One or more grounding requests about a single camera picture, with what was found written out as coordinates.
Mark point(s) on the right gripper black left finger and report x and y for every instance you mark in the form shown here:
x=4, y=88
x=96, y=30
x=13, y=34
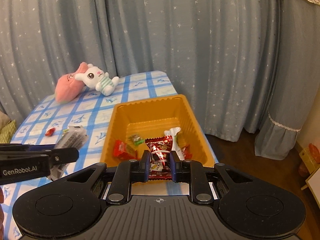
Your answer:
x=126, y=173

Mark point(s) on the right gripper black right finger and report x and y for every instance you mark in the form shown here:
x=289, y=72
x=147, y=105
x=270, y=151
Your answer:
x=191, y=172

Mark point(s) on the red snack packet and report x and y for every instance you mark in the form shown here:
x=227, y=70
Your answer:
x=123, y=151

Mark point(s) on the dark chocolate snack packet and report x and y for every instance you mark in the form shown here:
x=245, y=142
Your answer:
x=160, y=149

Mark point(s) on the green candy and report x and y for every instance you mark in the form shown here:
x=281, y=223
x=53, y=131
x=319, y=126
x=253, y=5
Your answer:
x=136, y=139

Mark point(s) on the white bone-shaped snack packet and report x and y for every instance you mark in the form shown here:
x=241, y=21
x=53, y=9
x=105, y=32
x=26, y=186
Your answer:
x=175, y=147

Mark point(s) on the white silver snack packet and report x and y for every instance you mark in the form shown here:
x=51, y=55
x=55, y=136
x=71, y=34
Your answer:
x=73, y=137

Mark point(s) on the person left hand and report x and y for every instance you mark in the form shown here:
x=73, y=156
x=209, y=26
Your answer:
x=1, y=215

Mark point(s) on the small red candy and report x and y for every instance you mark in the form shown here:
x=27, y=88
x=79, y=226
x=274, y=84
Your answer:
x=50, y=132

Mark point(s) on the beige cushion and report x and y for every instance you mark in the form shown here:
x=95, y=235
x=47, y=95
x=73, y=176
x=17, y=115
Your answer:
x=4, y=120

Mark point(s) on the orange plastic tray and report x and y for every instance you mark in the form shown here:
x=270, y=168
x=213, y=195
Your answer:
x=150, y=118

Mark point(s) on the pink peach plush toy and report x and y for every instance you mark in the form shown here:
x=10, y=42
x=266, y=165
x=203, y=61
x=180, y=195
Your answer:
x=67, y=87

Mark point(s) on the white bunny plush toy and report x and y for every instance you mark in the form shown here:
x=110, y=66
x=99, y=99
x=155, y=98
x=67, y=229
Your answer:
x=96, y=78

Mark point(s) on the yellow toy on floor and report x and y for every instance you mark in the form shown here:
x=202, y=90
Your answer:
x=309, y=169

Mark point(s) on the grey star curtain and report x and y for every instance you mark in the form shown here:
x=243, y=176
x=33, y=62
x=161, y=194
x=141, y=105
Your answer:
x=243, y=64

